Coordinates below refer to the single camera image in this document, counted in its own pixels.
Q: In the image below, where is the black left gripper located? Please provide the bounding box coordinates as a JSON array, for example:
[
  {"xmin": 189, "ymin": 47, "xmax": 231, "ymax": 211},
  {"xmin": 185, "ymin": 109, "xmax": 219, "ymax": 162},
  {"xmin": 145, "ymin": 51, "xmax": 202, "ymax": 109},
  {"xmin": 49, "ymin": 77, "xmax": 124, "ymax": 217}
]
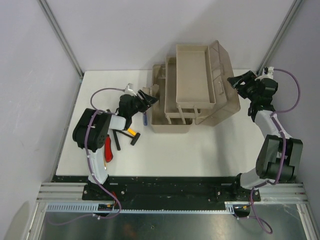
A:
[{"xmin": 129, "ymin": 90, "xmax": 159, "ymax": 118}]

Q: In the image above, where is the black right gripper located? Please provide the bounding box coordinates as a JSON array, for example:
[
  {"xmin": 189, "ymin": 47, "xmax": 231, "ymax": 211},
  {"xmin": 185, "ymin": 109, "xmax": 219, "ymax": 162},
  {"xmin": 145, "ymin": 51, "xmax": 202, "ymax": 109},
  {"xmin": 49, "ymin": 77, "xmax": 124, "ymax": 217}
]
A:
[{"xmin": 226, "ymin": 71, "xmax": 259, "ymax": 102}]

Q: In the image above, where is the black T-handle wrench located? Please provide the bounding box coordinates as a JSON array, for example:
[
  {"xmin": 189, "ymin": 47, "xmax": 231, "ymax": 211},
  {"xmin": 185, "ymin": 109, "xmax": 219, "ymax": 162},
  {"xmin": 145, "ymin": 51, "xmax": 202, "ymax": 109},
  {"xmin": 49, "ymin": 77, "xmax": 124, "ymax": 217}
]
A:
[{"xmin": 118, "ymin": 130, "xmax": 141, "ymax": 146}]

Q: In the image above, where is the black pen tool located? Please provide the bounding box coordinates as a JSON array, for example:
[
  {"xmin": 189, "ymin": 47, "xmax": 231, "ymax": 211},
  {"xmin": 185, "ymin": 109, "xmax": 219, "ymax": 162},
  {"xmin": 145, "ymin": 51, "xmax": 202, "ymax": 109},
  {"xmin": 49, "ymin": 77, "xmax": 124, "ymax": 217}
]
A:
[{"xmin": 112, "ymin": 129, "xmax": 121, "ymax": 151}]

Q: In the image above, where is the translucent brown plastic toolbox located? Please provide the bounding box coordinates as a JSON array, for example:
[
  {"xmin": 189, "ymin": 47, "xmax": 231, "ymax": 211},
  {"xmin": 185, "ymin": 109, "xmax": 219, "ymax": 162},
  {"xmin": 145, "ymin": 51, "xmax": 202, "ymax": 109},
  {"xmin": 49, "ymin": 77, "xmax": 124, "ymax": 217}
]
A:
[{"xmin": 143, "ymin": 40, "xmax": 241, "ymax": 134}]

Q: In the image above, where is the red handled tool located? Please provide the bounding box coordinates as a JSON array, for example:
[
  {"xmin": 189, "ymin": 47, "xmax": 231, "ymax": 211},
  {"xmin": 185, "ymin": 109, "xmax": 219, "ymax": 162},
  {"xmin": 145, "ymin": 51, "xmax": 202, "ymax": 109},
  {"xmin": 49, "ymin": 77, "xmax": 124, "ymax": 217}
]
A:
[{"xmin": 104, "ymin": 134, "xmax": 114, "ymax": 163}]

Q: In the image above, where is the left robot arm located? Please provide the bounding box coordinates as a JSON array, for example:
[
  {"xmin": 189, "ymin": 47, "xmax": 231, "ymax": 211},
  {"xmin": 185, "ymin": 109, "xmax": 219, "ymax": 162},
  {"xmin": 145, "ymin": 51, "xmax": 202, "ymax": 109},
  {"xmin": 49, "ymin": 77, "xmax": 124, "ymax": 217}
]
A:
[{"xmin": 72, "ymin": 90, "xmax": 158, "ymax": 200}]

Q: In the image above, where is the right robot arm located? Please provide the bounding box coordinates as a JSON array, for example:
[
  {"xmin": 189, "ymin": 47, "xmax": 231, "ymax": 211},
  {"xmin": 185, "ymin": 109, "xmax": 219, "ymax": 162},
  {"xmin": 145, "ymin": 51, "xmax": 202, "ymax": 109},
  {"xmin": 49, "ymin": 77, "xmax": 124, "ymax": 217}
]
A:
[{"xmin": 142, "ymin": 71, "xmax": 303, "ymax": 201}]

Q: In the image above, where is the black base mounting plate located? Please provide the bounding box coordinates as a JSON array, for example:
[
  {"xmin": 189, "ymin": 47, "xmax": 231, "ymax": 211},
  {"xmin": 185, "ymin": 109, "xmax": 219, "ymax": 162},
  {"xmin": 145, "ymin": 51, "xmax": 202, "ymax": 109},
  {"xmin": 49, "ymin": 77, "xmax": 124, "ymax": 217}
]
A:
[{"xmin": 52, "ymin": 175, "xmax": 262, "ymax": 209}]

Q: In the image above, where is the yellow black handled tool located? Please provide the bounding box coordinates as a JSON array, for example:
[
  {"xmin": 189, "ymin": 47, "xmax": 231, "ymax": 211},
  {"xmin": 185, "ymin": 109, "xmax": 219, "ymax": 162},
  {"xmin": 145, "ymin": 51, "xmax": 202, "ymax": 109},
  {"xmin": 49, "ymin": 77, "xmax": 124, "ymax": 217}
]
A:
[{"xmin": 126, "ymin": 128, "xmax": 137, "ymax": 137}]

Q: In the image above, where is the right aluminium frame post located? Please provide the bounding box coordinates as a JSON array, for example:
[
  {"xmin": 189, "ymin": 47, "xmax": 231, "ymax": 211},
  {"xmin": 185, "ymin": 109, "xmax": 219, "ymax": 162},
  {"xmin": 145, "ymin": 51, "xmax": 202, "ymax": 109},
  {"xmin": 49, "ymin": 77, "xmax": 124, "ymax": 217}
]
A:
[{"xmin": 256, "ymin": 0, "xmax": 305, "ymax": 75}]

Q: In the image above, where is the aluminium frame post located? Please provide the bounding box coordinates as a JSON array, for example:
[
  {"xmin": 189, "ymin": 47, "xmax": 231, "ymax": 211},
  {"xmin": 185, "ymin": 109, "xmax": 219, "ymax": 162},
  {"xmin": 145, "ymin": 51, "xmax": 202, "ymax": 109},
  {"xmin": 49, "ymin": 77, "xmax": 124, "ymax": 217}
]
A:
[
  {"xmin": 256, "ymin": 0, "xmax": 305, "ymax": 75},
  {"xmin": 37, "ymin": 0, "xmax": 84, "ymax": 79}
]

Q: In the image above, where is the aluminium front rail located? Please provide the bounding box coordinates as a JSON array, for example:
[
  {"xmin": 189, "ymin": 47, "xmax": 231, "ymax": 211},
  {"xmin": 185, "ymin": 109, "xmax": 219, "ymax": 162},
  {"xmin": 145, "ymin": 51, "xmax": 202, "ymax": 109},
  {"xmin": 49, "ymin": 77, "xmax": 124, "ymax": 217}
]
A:
[{"xmin": 36, "ymin": 182, "xmax": 308, "ymax": 204}]

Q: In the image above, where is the white slotted cable duct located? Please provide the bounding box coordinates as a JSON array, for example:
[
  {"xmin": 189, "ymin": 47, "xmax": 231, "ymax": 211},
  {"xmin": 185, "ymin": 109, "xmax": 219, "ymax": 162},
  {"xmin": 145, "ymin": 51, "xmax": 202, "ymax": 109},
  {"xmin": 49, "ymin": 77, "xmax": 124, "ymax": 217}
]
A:
[{"xmin": 46, "ymin": 202, "xmax": 251, "ymax": 214}]

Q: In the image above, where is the left aluminium frame post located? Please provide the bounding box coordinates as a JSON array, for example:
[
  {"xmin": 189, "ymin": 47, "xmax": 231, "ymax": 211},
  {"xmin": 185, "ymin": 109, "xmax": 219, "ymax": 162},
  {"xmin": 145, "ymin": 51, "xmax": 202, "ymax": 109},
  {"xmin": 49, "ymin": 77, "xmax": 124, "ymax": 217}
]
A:
[{"xmin": 37, "ymin": 0, "xmax": 84, "ymax": 79}]

